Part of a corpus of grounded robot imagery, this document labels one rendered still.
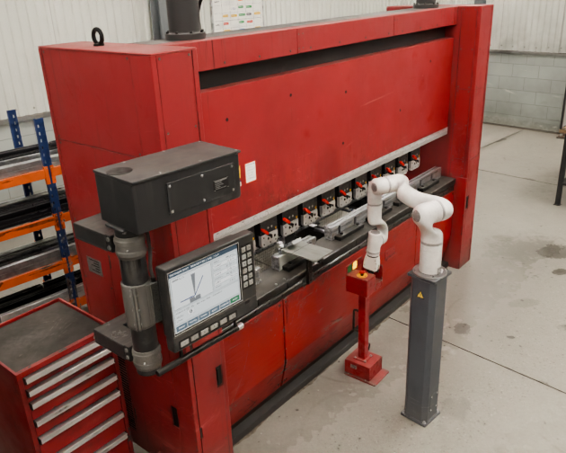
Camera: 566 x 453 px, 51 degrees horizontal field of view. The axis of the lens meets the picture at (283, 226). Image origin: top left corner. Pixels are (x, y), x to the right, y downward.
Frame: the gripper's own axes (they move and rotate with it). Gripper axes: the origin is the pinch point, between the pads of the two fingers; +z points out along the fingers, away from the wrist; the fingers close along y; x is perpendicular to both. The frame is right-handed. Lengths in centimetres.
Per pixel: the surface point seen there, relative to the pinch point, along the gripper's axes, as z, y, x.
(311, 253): -24, -22, -38
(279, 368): 47, -22, -67
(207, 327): -56, 15, -165
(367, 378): 70, 14, -14
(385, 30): -144, -43, 67
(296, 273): -11, -27, -46
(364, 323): 32.2, 3.2, -7.9
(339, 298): 26.1, -21.1, -1.9
